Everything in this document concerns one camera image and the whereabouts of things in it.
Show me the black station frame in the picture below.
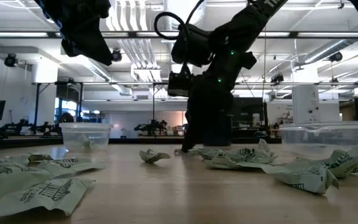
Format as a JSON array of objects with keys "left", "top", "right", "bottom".
[
  {"left": 152, "top": 82, "right": 171, "bottom": 128},
  {"left": 32, "top": 81, "right": 84, "bottom": 131}
]

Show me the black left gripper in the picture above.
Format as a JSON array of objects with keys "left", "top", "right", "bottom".
[{"left": 34, "top": 0, "right": 114, "bottom": 67}]

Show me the black metal table frame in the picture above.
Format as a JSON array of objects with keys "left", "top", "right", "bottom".
[{"left": 0, "top": 134, "right": 358, "bottom": 152}]

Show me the person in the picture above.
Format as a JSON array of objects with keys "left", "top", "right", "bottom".
[{"left": 60, "top": 111, "right": 75, "bottom": 124}]

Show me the silver slanted ventilation duct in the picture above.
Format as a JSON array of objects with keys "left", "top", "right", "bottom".
[{"left": 293, "top": 26, "right": 358, "bottom": 71}]

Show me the rectangular clear plastic container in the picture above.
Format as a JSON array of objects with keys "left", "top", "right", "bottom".
[{"left": 278, "top": 120, "right": 358, "bottom": 158}]

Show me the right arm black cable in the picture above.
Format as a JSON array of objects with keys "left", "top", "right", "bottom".
[{"left": 153, "top": 0, "right": 205, "bottom": 41}]

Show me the white box with knobs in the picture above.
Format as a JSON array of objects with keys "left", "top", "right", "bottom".
[{"left": 291, "top": 84, "right": 321, "bottom": 124}]

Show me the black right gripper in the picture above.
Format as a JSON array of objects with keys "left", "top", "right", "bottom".
[{"left": 181, "top": 51, "right": 257, "bottom": 154}]

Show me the round clear plastic container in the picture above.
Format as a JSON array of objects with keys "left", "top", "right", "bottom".
[{"left": 59, "top": 122, "right": 114, "bottom": 153}]

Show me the black computer monitor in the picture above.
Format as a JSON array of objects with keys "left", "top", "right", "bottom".
[{"left": 232, "top": 97, "right": 269, "bottom": 129}]

